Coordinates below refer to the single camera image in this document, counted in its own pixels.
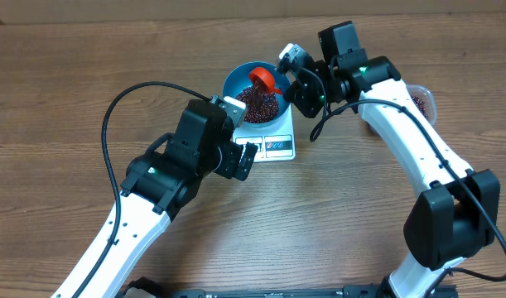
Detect red measuring scoop blue handle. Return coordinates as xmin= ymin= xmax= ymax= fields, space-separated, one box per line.
xmin=248 ymin=67 xmax=283 ymax=95

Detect red beans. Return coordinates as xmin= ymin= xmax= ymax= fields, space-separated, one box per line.
xmin=236 ymin=82 xmax=279 ymax=123

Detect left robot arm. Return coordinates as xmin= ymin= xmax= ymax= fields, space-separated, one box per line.
xmin=55 ymin=96 xmax=258 ymax=297

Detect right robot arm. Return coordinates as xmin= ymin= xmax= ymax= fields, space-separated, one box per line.
xmin=277 ymin=22 xmax=501 ymax=297

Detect white digital kitchen scale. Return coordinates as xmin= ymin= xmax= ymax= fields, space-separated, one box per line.
xmin=233 ymin=105 xmax=296 ymax=163

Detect blue metal bowl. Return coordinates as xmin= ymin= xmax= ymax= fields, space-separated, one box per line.
xmin=223 ymin=61 xmax=291 ymax=120

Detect clear plastic bean container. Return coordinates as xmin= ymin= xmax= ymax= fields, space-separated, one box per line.
xmin=407 ymin=84 xmax=438 ymax=126

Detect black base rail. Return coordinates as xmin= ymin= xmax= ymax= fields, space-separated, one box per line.
xmin=115 ymin=276 xmax=460 ymax=298

